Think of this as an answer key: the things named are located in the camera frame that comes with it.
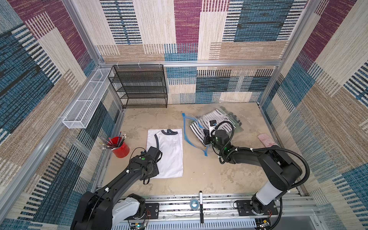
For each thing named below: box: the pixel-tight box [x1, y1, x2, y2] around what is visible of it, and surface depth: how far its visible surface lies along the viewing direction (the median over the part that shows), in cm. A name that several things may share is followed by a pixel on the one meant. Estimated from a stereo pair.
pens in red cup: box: [99, 131, 130, 157], surface depth 89 cm
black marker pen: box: [199, 190, 204, 224], surface depth 76 cm
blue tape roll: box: [189, 198, 200, 211], surface depth 77 cm
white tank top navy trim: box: [146, 128, 184, 179], surface depth 97 cm
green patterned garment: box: [218, 105, 244, 133], surface depth 111 cm
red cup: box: [107, 136, 130, 159], surface depth 91 cm
